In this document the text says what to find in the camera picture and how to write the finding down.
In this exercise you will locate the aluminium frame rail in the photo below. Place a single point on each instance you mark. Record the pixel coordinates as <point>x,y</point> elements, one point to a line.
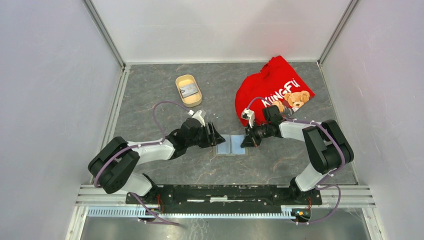
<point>114,205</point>

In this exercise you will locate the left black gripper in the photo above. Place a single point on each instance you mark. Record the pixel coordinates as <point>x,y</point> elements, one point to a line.
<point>211,140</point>

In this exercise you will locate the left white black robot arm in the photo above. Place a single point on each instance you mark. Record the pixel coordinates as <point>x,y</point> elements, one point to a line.
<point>113,167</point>

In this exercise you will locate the beige oval tray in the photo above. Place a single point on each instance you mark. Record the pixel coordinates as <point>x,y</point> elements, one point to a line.
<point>193,100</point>

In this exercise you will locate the silver VIP credit card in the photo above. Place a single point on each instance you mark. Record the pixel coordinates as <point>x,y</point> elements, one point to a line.
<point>188,90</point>

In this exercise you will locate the red kung fu t-shirt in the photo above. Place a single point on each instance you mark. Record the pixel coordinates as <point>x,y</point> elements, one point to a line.
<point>277,83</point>

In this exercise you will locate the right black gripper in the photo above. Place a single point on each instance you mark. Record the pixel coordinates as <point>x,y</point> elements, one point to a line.
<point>247,141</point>

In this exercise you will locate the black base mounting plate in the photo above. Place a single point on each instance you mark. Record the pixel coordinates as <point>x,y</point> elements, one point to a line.
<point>227,199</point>

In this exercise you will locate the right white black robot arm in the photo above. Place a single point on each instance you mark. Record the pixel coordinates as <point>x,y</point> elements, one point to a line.
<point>327,147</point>

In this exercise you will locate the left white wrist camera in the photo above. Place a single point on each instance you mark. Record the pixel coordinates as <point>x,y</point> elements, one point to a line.
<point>199,116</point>

